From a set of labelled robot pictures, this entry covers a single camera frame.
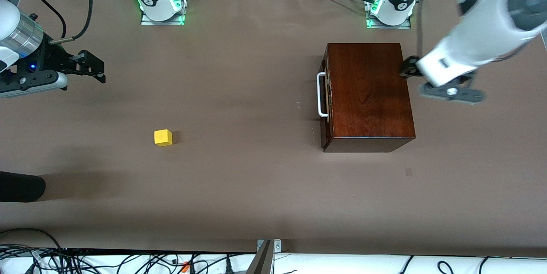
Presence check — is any tangled black cable bundle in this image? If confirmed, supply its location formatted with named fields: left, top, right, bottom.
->
left=0, top=228, right=257, bottom=274

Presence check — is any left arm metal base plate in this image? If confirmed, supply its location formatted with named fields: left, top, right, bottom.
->
left=363, top=0, right=413, bottom=30

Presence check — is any brown table cover sheet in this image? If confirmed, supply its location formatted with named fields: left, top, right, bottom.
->
left=0, top=0, right=547, bottom=259

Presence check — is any wooden drawer with white handle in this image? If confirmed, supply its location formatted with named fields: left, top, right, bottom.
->
left=317, top=50, right=333, bottom=148

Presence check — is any dark wooden drawer cabinet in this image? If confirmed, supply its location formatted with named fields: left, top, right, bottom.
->
left=323, top=43, right=416, bottom=153

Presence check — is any yellow cube block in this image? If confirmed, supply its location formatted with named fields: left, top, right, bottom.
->
left=154, top=129, right=173, bottom=147

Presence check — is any grey metal camera pole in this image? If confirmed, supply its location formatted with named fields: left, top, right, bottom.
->
left=246, top=240, right=275, bottom=274

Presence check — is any black cylindrical object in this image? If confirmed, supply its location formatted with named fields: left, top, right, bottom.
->
left=0, top=171, right=46, bottom=203

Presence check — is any silver corner bracket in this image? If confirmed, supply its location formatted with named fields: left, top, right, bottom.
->
left=257, top=239, right=282, bottom=254

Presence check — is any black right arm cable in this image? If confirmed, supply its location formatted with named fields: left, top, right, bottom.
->
left=26, top=0, right=95, bottom=45

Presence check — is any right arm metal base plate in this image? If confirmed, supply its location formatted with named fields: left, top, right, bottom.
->
left=140, top=0, right=187, bottom=26

